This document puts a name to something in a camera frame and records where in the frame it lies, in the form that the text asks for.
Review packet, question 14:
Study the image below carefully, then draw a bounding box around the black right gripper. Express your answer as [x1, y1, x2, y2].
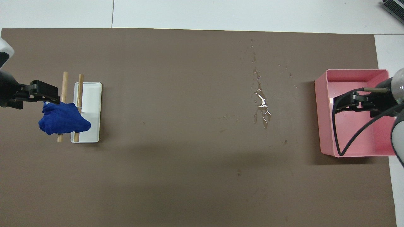
[333, 79, 399, 118]

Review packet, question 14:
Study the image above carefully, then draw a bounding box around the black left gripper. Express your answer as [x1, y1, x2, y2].
[0, 70, 61, 110]

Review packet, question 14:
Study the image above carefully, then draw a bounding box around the blue towel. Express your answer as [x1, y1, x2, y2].
[39, 102, 92, 135]

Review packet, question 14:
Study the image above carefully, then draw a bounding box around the spilled water puddle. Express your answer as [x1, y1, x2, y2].
[252, 67, 272, 130]

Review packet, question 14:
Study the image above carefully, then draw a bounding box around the wooden rack rod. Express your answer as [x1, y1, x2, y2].
[57, 72, 68, 142]
[74, 74, 84, 142]

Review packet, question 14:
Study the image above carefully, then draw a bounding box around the pink plastic bin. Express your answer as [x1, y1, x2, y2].
[315, 69, 398, 157]

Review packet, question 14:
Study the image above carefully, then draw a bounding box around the white rack with wooden rods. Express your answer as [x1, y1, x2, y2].
[71, 82, 102, 143]

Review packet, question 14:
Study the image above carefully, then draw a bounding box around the grey ribbed device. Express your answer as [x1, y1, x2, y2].
[381, 0, 404, 22]

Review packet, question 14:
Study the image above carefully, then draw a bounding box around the brown table mat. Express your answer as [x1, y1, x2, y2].
[0, 28, 398, 227]

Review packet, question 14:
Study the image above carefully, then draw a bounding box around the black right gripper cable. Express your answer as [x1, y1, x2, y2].
[332, 87, 404, 157]

